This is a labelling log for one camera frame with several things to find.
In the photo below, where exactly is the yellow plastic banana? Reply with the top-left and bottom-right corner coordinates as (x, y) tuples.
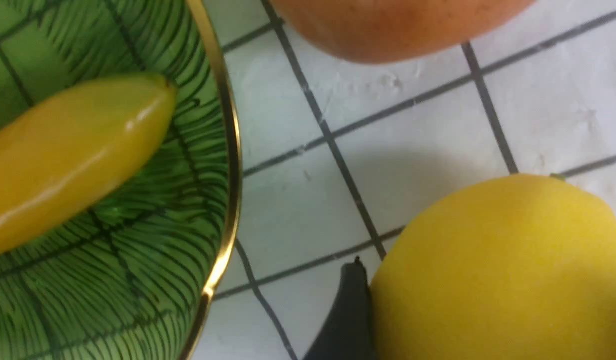
(0, 72), (177, 255)

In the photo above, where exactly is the yellow plastic lemon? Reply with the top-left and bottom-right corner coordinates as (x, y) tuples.
(370, 174), (616, 360)

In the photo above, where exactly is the brown plastic potato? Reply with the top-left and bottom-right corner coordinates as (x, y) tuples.
(271, 0), (533, 64)

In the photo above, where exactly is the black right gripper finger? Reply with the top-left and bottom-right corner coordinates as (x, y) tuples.
(304, 256), (378, 360)

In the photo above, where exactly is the green glass leaf plate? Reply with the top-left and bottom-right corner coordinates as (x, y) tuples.
(0, 0), (242, 360)

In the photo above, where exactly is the white checkered tablecloth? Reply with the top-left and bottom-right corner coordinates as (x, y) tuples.
(192, 0), (616, 360)

